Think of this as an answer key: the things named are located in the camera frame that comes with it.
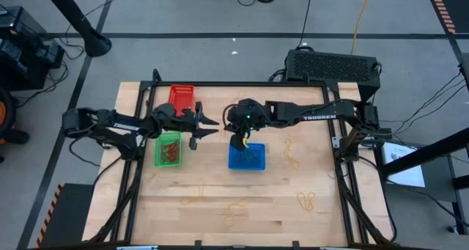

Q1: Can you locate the black floor cable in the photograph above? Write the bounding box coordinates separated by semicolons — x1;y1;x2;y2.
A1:
393;69;469;134

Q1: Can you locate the black computer case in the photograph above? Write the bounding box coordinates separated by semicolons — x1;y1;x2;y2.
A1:
284;48;383;105

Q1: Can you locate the yellow power cable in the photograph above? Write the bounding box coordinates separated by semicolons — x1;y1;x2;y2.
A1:
350;0;375;56

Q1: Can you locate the black metal beam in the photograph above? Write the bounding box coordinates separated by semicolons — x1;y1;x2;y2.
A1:
380;126;469;178

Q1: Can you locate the black hazard-striped mat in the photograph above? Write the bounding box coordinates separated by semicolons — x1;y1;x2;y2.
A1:
424;0;469;35
34;183;97;249

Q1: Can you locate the blue plastic basket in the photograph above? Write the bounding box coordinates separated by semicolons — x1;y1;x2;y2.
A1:
227;142;267;172

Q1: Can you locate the orange and black wheel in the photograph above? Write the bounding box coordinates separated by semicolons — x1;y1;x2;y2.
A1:
0;88;31;163

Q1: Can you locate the yellow rubber band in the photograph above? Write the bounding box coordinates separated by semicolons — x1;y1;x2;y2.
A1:
295;190;317;212
180;185;205;206
283;137;300;171

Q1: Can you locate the red plastic basket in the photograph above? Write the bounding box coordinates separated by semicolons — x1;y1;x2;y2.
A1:
168;84;196;116

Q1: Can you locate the black equipment cart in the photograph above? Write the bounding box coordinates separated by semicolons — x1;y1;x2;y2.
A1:
0;5;67;92

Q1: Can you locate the heap of red rubber bands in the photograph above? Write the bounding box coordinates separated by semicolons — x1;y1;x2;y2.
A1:
160;139;182;163

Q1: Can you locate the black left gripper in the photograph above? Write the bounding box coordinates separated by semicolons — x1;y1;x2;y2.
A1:
151;100;221;151

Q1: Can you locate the green plastic basket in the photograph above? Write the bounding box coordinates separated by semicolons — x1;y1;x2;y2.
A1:
153;130;183;169

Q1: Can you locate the heap of teal rubber bands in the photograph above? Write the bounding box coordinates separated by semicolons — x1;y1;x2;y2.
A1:
234;148;263;167

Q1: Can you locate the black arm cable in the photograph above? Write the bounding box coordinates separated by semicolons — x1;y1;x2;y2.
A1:
68;136;124;187

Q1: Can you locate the black pole stand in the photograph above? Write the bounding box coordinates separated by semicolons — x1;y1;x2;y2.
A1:
39;0;113;59

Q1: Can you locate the white paper sheet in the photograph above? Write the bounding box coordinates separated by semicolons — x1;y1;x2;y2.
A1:
381;141;426;189

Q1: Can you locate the black power cable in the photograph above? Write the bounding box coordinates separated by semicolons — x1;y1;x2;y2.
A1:
295;0;314;50

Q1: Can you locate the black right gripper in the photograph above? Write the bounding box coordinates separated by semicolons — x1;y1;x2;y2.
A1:
224;98;266;151

